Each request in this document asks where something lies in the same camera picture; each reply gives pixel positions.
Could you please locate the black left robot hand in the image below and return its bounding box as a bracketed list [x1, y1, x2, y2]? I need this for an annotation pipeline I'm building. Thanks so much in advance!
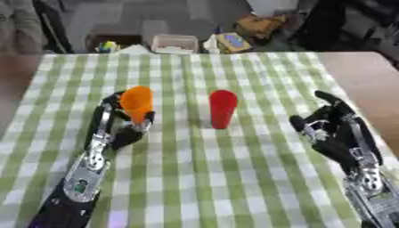
[82, 90, 158, 151]

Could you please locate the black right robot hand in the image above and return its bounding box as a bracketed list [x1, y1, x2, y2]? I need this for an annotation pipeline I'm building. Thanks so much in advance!
[288, 89, 386, 176]

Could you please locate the orange plastic cup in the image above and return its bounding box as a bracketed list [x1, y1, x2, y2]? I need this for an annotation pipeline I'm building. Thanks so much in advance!
[118, 85, 156, 125]

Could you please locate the red plastic cup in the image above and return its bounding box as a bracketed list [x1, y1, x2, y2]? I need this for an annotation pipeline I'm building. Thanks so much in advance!
[207, 89, 240, 130]

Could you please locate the dark brown box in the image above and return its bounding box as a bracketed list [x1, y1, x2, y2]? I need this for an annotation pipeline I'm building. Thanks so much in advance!
[84, 33, 143, 53]

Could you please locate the clear plastic storage bin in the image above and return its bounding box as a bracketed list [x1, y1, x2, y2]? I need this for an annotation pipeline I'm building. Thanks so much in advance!
[150, 34, 201, 54]

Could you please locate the black chair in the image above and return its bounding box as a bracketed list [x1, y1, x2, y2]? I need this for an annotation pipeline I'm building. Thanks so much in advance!
[289, 0, 361, 52]

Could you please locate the brown cardboard box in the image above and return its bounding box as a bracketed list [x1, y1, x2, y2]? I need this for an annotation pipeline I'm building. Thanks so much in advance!
[233, 13, 289, 39]

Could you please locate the yellow and blue bag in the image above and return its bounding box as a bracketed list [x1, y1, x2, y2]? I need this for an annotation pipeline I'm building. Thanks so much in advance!
[202, 31, 255, 54]

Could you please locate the person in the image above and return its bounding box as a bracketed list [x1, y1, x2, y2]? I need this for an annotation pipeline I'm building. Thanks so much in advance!
[0, 0, 47, 55]

